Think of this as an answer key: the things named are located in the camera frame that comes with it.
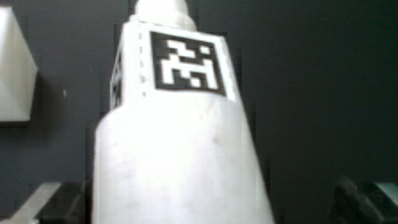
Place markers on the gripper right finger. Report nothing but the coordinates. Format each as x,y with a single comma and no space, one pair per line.
365,203

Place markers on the white cylindrical table leg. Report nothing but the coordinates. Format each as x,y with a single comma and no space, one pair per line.
177,168

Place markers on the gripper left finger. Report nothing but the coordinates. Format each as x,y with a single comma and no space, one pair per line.
58,204

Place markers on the white left fence wall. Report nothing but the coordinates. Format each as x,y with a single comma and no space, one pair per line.
19,70

